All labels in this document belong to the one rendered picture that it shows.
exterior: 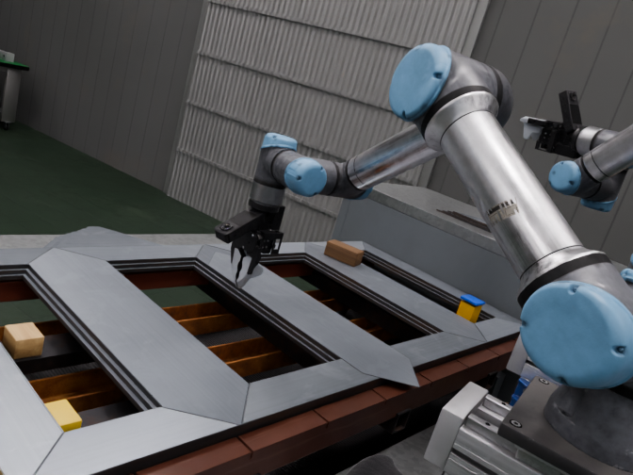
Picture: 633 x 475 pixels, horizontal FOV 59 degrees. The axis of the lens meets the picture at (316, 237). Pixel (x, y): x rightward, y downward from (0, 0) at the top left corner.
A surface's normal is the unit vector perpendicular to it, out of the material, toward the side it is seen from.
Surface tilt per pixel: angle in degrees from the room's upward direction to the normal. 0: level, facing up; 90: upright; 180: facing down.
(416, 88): 86
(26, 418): 0
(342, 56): 90
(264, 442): 0
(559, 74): 90
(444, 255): 90
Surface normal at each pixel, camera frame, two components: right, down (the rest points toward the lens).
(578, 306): -0.76, 0.04
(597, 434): -0.51, -0.25
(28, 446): 0.27, -0.93
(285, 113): -0.54, 0.07
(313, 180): 0.54, 0.36
